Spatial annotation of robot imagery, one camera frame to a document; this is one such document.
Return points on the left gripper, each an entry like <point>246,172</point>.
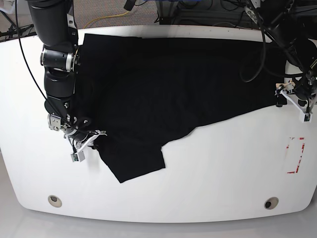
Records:
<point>301,90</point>

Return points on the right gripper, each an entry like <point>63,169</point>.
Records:
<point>78,138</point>

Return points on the black T-shirt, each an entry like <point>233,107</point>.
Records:
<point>155,91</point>

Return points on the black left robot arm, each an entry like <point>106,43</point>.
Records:
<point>277,20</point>

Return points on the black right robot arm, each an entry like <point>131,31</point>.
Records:
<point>70,96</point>

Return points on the red tape rectangle marking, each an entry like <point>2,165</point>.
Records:
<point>293,154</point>

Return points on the left table grommet hole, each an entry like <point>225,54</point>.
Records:
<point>54,201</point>

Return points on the table grommet hole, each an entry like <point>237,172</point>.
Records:
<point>54,201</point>
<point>271,203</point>

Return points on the right table grommet hole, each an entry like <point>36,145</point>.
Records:
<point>271,203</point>

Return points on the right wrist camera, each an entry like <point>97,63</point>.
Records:
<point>78,156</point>

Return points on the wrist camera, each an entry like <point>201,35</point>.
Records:
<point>304,117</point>
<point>78,156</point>

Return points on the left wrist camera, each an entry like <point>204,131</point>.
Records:
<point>304,117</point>

